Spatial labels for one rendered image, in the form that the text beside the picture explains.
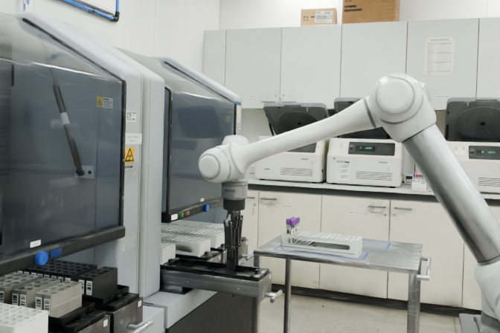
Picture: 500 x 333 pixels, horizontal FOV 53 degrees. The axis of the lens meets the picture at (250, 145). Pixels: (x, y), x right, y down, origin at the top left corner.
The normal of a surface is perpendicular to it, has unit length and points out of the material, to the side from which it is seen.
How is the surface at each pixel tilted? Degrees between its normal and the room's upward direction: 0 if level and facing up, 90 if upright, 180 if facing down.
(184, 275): 90
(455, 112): 142
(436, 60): 90
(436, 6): 90
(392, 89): 86
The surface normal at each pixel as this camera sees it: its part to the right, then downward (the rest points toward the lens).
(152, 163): 0.94, 0.04
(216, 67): -0.33, 0.01
